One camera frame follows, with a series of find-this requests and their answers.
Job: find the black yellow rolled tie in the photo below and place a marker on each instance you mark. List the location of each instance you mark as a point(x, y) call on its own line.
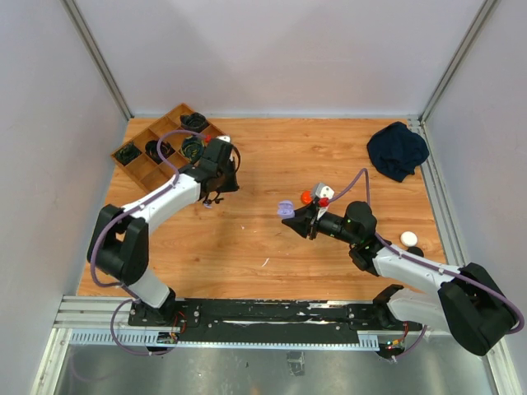
point(192, 148)

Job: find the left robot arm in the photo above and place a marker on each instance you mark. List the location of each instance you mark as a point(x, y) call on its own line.
point(119, 249)

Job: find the wooden compartment tray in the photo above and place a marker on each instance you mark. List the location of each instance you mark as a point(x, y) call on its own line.
point(176, 139)

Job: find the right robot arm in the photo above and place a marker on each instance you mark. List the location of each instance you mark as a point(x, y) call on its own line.
point(463, 301)

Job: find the black dotted rolled tie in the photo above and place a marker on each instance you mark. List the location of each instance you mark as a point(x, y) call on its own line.
point(194, 122)

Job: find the orange earbud charging case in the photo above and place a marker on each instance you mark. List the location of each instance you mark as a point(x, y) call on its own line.
point(306, 197)

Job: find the dark blue crumpled cloth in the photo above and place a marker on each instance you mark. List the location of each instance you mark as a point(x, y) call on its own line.
point(395, 151)

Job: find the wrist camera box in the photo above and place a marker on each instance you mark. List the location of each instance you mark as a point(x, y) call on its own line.
point(220, 143)
point(320, 191)

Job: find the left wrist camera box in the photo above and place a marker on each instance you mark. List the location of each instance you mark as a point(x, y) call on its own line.
point(220, 143)

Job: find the black orange rolled tie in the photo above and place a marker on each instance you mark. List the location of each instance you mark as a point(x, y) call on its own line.
point(165, 148)

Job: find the dark green rolled tie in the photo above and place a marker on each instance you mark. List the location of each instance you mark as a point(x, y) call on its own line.
point(127, 153)

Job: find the white charging case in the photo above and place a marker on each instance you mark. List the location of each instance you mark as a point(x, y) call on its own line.
point(409, 239)

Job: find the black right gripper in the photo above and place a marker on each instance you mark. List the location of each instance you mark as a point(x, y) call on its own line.
point(307, 220)

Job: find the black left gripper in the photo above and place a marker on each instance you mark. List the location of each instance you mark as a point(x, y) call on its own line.
point(233, 184)

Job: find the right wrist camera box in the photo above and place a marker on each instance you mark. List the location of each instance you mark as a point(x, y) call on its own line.
point(320, 191)

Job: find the black charging case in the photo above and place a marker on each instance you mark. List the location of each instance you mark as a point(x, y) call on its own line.
point(415, 251)

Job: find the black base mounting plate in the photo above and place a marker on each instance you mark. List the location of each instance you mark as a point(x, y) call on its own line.
point(271, 322)

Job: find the aluminium frame rail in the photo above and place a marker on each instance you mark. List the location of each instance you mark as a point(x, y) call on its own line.
point(120, 346)

